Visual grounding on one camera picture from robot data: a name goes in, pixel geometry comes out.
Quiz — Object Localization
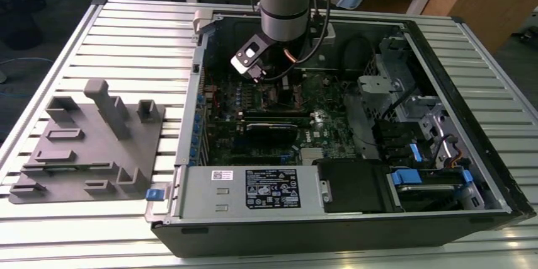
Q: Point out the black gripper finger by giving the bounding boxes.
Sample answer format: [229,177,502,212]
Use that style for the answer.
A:
[275,75,305,108]

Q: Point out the locking lever wire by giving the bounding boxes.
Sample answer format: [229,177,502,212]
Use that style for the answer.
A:
[304,89,325,106]

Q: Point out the CPU socket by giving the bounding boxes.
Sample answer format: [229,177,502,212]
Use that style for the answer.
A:
[259,83,305,113]

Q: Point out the blue slot retainer strip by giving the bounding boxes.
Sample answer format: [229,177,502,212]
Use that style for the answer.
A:
[189,91,205,166]

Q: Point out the green motherboard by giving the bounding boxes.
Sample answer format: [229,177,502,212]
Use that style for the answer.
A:
[200,66,367,168]

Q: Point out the black graphics card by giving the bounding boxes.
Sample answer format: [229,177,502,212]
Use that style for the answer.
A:
[244,122,300,147]

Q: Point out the silver chipset heatsink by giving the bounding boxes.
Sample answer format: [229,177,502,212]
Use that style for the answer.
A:
[300,147,328,160]

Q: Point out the grey case release latch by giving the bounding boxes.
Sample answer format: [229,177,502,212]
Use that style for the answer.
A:
[192,9,216,35]

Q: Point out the black disk bay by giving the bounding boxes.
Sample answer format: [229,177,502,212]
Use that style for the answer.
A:
[371,120,426,161]

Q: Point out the silver drive cage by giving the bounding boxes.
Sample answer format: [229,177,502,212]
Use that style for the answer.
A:
[368,37,475,169]

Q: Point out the black plastic shroud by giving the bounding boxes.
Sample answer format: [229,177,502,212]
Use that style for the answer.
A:
[315,158,399,215]

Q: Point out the blue carrier tab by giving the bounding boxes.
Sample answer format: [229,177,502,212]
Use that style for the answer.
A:
[406,142,424,163]

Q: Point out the silver power supply unit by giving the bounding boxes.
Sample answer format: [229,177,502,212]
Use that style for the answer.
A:
[179,164,329,219]

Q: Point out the hard disk in blue carrier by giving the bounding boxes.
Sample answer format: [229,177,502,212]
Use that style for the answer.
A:
[387,167,475,212]

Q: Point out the black PC case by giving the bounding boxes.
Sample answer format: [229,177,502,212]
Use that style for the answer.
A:
[144,9,536,259]

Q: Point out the grey parts rack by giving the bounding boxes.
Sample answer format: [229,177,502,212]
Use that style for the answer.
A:
[6,79,168,206]

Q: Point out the black office chair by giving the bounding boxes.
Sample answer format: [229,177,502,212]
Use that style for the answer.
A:
[0,0,48,51]

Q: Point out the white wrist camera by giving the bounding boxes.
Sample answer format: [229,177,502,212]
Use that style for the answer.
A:
[229,33,271,77]

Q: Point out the compact wrist camera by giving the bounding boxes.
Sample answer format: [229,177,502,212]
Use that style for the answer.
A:
[309,22,337,47]

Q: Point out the black looped cable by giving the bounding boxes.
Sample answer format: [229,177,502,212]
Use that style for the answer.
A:
[337,33,375,78]

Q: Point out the grey flat cable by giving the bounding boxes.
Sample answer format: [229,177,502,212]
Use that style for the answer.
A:
[340,91,382,160]

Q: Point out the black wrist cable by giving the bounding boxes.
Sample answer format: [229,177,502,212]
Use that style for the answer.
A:
[263,0,333,81]

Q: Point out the grey metal bracket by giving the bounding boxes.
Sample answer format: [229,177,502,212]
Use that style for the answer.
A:
[356,74,403,103]

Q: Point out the coloured power wires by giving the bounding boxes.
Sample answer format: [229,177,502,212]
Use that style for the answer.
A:
[444,151,466,169]

